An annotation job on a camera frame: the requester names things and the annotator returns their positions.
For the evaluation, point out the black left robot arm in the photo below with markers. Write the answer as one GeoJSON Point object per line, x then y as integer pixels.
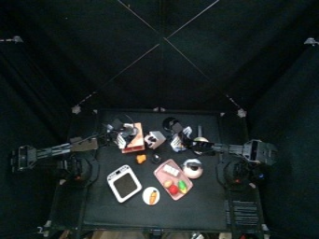
{"type": "Point", "coordinates": [54, 151]}

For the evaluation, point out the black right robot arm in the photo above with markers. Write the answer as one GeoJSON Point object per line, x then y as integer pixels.
{"type": "Point", "coordinates": [233, 148]}

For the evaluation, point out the white knife block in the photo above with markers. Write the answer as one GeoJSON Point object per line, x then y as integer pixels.
{"type": "Point", "coordinates": [159, 137]}

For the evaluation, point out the black lid with grey knob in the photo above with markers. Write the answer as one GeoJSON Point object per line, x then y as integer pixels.
{"type": "Point", "coordinates": [170, 122]}

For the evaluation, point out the pale toy bowl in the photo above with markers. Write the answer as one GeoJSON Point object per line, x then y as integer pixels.
{"type": "Point", "coordinates": [202, 151]}

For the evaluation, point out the yellow toy bell pepper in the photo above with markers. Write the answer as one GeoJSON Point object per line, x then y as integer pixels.
{"type": "Point", "coordinates": [141, 159]}

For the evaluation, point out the white sliced toy block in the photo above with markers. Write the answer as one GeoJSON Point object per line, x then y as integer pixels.
{"type": "Point", "coordinates": [171, 170]}

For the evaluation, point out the pink serving tray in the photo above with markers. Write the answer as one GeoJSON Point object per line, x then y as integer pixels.
{"type": "Point", "coordinates": [159, 171]}

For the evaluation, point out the peach apple fruit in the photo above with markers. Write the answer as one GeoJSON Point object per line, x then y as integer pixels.
{"type": "Point", "coordinates": [167, 183]}

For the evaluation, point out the toy corn with green husk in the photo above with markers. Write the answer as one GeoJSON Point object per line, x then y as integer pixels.
{"type": "Point", "coordinates": [183, 186]}

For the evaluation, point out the red bell pepper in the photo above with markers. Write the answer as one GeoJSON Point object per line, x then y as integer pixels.
{"type": "Point", "coordinates": [174, 189]}

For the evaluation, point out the white oval plate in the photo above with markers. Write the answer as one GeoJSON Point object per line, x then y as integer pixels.
{"type": "Point", "coordinates": [146, 196]}

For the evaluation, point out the metal corner bracket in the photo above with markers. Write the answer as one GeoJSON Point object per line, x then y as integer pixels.
{"type": "Point", "coordinates": [15, 39]}
{"type": "Point", "coordinates": [157, 109]}
{"type": "Point", "coordinates": [77, 109]}
{"type": "Point", "coordinates": [310, 41]}
{"type": "Point", "coordinates": [162, 109]}
{"type": "Point", "coordinates": [241, 113]}

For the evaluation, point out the table-level camera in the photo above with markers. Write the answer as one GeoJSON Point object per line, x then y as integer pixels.
{"type": "Point", "coordinates": [157, 232]}

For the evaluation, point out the metal frame pole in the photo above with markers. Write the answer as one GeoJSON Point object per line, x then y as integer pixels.
{"type": "Point", "coordinates": [161, 18]}

